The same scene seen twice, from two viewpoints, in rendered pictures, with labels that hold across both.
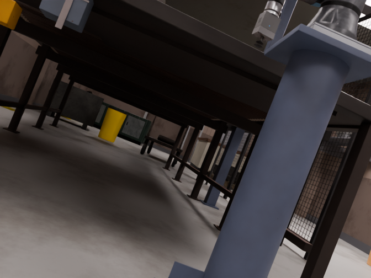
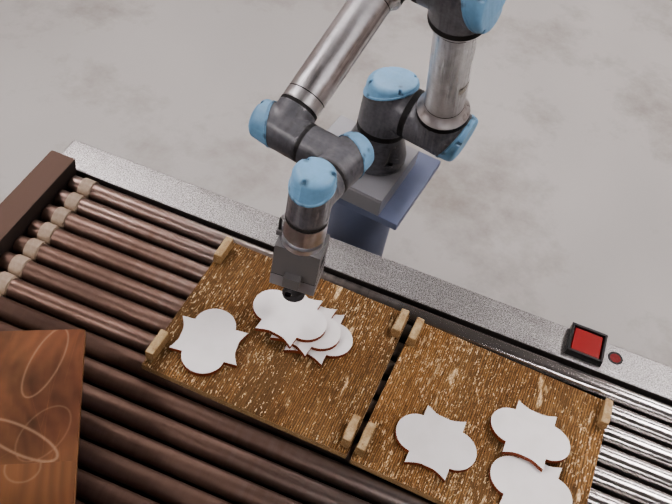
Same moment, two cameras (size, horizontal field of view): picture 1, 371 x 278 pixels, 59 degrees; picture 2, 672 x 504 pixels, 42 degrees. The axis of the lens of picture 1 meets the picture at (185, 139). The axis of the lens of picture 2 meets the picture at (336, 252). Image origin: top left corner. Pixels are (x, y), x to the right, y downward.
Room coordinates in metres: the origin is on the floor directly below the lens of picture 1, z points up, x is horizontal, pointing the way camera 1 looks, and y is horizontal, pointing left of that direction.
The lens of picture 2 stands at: (2.44, 0.30, 2.30)
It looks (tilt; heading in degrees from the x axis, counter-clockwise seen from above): 48 degrees down; 203
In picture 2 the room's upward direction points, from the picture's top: 12 degrees clockwise
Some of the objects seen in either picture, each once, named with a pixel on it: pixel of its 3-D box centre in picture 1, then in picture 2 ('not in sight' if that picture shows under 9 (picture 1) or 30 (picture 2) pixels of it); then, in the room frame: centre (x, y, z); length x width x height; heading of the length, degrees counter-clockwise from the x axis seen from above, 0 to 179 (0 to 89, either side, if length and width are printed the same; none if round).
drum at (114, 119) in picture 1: (112, 124); not in sight; (6.47, 1.44, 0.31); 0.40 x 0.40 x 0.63
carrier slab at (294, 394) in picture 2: not in sight; (281, 340); (1.56, -0.14, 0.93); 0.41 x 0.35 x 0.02; 100
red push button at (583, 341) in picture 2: not in sight; (586, 344); (1.17, 0.36, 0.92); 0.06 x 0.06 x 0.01; 12
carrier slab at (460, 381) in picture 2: not in sight; (486, 431); (1.49, 0.27, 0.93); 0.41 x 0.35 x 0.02; 99
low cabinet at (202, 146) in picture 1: (233, 166); not in sight; (8.87, -1.48, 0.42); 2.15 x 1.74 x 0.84; 95
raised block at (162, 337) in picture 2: not in sight; (157, 345); (1.73, -0.31, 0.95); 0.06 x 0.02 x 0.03; 10
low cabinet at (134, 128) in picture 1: (118, 122); not in sight; (9.89, 2.06, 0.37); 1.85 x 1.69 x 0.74; 95
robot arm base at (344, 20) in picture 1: (333, 26); (378, 138); (0.97, -0.28, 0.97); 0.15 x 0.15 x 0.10
